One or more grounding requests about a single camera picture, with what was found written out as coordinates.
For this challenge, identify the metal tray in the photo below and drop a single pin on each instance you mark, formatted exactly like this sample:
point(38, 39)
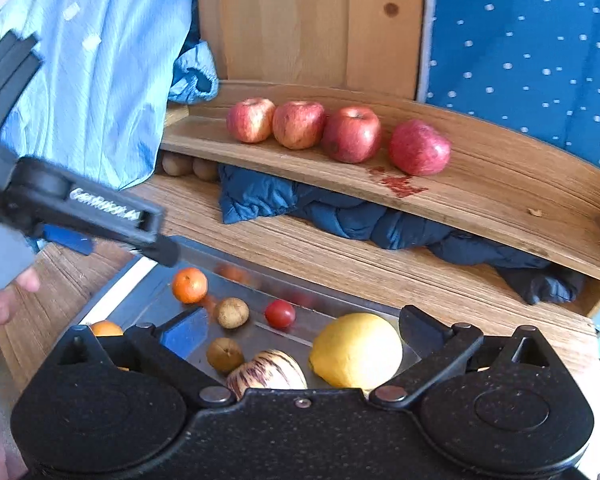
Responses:
point(104, 424)

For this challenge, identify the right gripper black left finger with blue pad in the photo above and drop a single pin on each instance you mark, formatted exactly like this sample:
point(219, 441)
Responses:
point(162, 352)

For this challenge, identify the rightmost red apple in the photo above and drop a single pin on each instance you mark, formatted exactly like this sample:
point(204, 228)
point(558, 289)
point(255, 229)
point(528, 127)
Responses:
point(418, 149)

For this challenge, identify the blue polka dot cloth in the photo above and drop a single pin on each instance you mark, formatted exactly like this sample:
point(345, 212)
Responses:
point(528, 65)

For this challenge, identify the person's left hand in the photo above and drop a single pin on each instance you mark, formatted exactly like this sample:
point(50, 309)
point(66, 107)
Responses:
point(27, 281)

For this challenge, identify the brown kiwi under shelf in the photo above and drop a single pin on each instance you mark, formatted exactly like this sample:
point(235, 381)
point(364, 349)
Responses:
point(205, 170)
point(176, 165)

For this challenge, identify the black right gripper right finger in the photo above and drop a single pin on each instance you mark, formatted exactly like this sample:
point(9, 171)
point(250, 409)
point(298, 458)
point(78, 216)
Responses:
point(444, 352)

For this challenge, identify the large yellow lemon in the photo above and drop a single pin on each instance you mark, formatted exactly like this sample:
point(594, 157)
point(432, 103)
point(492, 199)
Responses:
point(358, 350)

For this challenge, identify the leftmost pale red apple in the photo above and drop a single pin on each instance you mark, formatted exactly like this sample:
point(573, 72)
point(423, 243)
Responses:
point(251, 120)

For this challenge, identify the small red tomato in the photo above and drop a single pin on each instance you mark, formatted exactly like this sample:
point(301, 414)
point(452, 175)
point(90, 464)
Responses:
point(280, 314)

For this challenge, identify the small brown potato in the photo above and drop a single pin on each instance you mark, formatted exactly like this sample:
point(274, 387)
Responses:
point(231, 313)

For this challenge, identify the small brown fruit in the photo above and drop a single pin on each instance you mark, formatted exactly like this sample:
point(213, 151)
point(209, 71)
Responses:
point(224, 355)

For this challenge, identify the light blue shirt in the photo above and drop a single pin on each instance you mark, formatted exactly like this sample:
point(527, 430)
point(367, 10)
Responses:
point(110, 67)

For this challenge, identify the dark blue padded jacket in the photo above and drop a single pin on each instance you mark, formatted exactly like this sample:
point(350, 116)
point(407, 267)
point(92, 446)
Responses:
point(247, 195)

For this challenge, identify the curved wooden shelf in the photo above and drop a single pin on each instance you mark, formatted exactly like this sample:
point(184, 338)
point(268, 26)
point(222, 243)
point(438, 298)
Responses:
point(499, 184)

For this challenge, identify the purple striped pepino melon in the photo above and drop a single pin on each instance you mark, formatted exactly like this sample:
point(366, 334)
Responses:
point(269, 369)

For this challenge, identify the small orange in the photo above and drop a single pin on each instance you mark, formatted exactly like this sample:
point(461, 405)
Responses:
point(189, 286)
point(106, 328)

